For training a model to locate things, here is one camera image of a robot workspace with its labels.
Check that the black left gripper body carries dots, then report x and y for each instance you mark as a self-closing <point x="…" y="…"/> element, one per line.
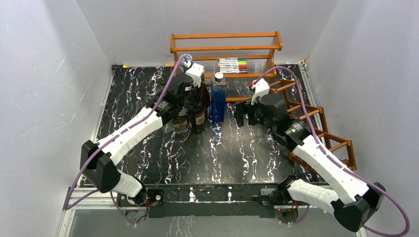
<point x="194" y="98"/>

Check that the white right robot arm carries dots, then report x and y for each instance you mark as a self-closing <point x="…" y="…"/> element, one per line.
<point x="351" y="201"/>

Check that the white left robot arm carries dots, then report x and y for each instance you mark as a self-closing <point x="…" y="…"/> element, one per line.
<point x="99" y="159"/>

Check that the dark bottle rack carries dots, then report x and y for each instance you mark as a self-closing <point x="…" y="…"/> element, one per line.
<point x="180" y="123"/>

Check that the blue lidded jar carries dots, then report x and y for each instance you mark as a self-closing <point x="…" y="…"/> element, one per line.
<point x="186" y="60"/>

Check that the wooden wine rack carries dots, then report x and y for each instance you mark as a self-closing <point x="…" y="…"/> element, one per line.
<point x="317" y="115"/>

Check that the orange wooden shelf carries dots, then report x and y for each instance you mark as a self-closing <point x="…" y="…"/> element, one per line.
<point x="258" y="49"/>

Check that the gold foil wine bottle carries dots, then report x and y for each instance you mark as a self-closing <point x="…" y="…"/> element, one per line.
<point x="205" y="97"/>

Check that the silver capped wine bottle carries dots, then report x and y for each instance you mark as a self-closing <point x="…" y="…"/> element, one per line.
<point x="196" y="118"/>

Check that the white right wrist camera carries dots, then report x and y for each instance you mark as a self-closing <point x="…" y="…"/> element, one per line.
<point x="260" y="88"/>

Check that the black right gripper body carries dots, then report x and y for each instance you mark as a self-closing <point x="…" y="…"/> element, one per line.
<point x="244" y="107"/>

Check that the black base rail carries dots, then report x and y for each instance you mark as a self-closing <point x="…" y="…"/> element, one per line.
<point x="169" y="200"/>

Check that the marker pen set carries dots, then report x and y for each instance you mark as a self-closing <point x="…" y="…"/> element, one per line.
<point x="238" y="65"/>

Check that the blue glass bottle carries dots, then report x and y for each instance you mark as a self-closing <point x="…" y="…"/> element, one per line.
<point x="218" y="97"/>

